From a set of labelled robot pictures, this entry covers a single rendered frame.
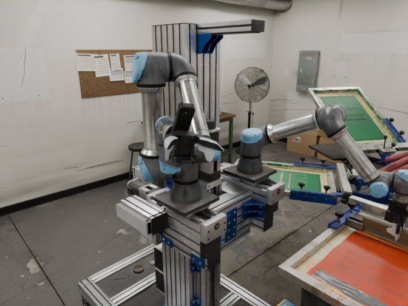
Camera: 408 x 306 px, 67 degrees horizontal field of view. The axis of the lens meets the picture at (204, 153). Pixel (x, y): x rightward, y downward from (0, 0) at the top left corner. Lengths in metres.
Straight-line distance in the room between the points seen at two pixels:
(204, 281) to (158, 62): 1.28
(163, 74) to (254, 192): 0.87
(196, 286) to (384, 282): 1.02
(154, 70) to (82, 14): 3.33
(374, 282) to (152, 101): 1.22
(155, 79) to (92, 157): 3.52
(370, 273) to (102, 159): 3.86
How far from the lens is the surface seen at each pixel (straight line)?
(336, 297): 1.44
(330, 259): 1.69
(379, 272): 1.70
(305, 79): 6.55
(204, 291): 2.01
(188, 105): 0.88
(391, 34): 6.07
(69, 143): 4.52
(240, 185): 1.81
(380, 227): 1.90
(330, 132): 1.58
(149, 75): 1.24
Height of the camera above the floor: 1.91
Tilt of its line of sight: 18 degrees down
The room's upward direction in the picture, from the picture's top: straight up
